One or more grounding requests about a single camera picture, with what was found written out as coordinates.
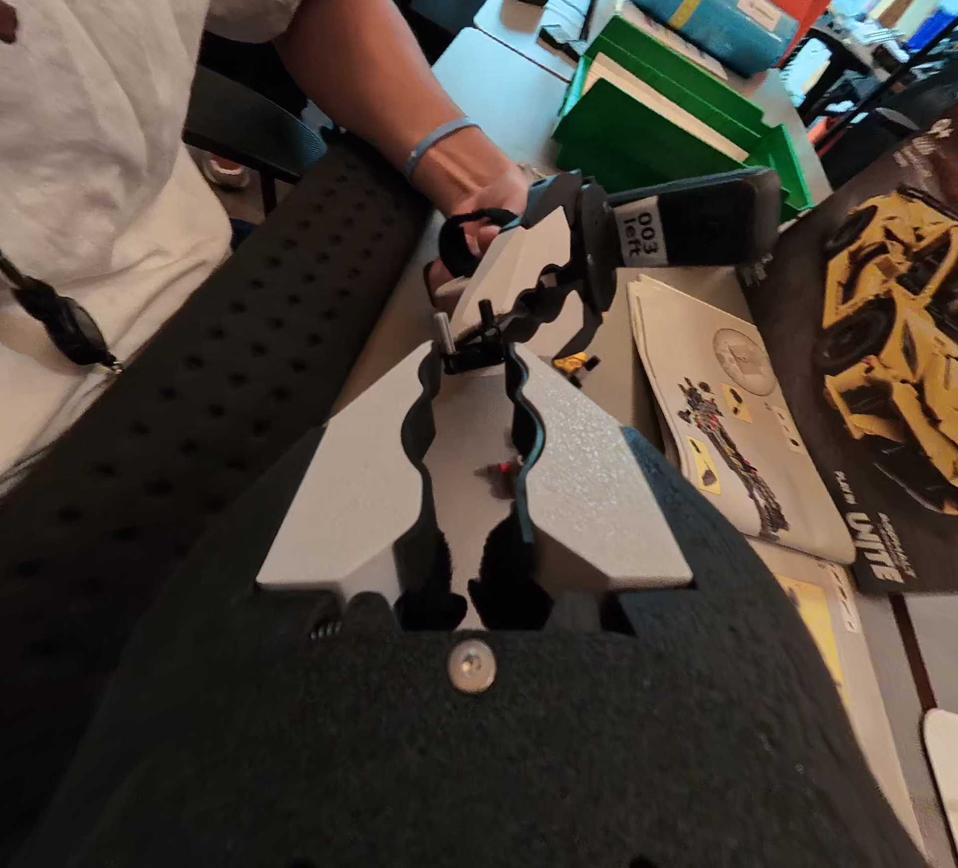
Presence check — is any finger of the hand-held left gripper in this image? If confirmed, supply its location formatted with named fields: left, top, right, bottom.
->
left=507, top=283, right=594, bottom=362
left=449, top=208, right=577, bottom=345

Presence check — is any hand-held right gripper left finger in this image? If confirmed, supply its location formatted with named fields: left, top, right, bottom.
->
left=256, top=342, right=469, bottom=631

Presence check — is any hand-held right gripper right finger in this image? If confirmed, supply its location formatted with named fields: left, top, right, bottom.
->
left=470, top=344, right=695, bottom=626

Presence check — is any black lego connector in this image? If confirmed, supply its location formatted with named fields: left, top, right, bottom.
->
left=433, top=299, right=508, bottom=377

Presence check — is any person's left forearm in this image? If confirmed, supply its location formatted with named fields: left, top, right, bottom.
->
left=273, top=0, right=480, bottom=181

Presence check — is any pile of yellow lego pieces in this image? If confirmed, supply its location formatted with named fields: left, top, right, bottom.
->
left=552, top=352, right=601, bottom=386

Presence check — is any lego instruction booklet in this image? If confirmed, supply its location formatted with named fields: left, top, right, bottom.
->
left=627, top=274, right=929, bottom=862

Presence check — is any lego set box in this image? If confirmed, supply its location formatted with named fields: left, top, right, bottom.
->
left=737, top=116, right=958, bottom=596

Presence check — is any person's left hand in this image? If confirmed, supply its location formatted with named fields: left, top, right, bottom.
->
left=425, top=163, right=532, bottom=302

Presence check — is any green plastic bin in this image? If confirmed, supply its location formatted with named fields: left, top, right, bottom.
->
left=552, top=15, right=815, bottom=221

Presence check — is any light blue wristband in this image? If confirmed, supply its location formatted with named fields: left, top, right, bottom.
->
left=403, top=117, right=481, bottom=182

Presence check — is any black dotted pad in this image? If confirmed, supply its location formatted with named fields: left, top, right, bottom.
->
left=0, top=135, right=431, bottom=847

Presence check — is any light blue roll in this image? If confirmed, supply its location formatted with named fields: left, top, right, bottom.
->
left=630, top=0, right=802, bottom=77

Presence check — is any black round disc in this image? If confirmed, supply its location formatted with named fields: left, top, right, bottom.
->
left=11, top=277, right=124, bottom=374

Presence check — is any white document stand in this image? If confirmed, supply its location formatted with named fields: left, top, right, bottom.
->
left=922, top=707, right=958, bottom=839

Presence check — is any black chair frame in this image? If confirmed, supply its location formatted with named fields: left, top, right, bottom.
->
left=183, top=63, right=330, bottom=211

